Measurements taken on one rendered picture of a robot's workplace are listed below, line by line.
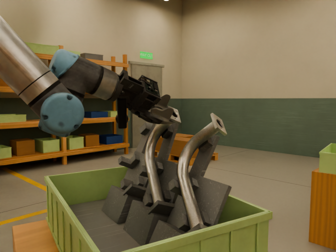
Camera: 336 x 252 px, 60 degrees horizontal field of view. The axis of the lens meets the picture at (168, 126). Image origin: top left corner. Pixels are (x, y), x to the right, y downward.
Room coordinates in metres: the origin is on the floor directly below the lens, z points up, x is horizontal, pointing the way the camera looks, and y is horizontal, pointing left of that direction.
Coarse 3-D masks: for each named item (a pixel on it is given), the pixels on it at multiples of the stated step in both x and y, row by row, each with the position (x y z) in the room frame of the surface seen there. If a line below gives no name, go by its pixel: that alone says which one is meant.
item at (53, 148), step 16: (32, 48) 5.07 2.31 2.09; (48, 48) 5.26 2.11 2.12; (48, 64) 5.69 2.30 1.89; (112, 64) 6.15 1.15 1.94; (0, 80) 4.72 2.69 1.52; (96, 112) 5.93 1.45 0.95; (112, 112) 6.24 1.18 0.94; (0, 128) 4.58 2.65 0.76; (112, 128) 6.76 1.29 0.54; (16, 144) 4.86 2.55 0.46; (32, 144) 5.04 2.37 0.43; (48, 144) 5.22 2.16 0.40; (64, 144) 5.39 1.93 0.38; (80, 144) 5.69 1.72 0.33; (96, 144) 5.96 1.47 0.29; (112, 144) 6.18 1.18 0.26; (128, 144) 6.43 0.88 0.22; (0, 160) 4.61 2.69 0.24; (16, 160) 4.74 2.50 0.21; (32, 160) 4.92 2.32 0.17; (64, 160) 5.38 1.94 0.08
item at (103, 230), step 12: (72, 204) 1.01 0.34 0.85; (84, 204) 1.01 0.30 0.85; (96, 204) 1.01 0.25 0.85; (84, 216) 0.90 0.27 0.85; (96, 216) 0.90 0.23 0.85; (108, 216) 0.90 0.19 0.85; (84, 228) 0.81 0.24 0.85; (96, 228) 0.81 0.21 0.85; (108, 228) 0.81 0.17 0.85; (120, 228) 0.81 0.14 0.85; (96, 240) 0.74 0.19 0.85; (108, 240) 0.74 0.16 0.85; (120, 240) 0.74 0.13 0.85; (132, 240) 0.74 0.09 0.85
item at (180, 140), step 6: (162, 138) 5.90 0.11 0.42; (174, 138) 5.75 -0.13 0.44; (180, 138) 5.75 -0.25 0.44; (186, 138) 5.75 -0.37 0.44; (156, 144) 6.06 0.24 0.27; (174, 144) 5.61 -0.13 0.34; (180, 144) 5.49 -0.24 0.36; (156, 150) 6.06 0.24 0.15; (174, 150) 5.61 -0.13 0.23; (180, 150) 5.49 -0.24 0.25; (198, 150) 5.49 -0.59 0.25; (156, 156) 6.04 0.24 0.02; (174, 156) 6.13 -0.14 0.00; (192, 156) 5.37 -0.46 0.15; (216, 156) 5.79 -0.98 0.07; (192, 162) 5.33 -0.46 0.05
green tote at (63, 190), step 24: (120, 168) 1.11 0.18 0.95; (48, 192) 0.93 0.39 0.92; (72, 192) 1.02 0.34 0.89; (96, 192) 1.06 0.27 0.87; (48, 216) 0.94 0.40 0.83; (72, 216) 0.63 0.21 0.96; (240, 216) 0.73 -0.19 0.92; (264, 216) 0.65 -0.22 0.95; (72, 240) 0.63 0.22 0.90; (168, 240) 0.52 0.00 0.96; (192, 240) 0.54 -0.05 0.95; (216, 240) 0.58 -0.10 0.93; (240, 240) 0.62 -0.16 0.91; (264, 240) 0.65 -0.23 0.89
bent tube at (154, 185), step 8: (176, 112) 0.87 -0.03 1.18; (176, 120) 0.83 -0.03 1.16; (160, 128) 0.87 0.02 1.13; (152, 136) 0.88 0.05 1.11; (152, 144) 0.88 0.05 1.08; (144, 152) 0.88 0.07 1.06; (152, 152) 0.87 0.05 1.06; (144, 160) 0.86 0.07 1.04; (152, 160) 0.85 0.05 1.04; (152, 168) 0.83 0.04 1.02; (152, 176) 0.80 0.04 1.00; (152, 184) 0.78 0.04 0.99; (152, 192) 0.77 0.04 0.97; (160, 192) 0.77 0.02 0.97; (160, 200) 0.74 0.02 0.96
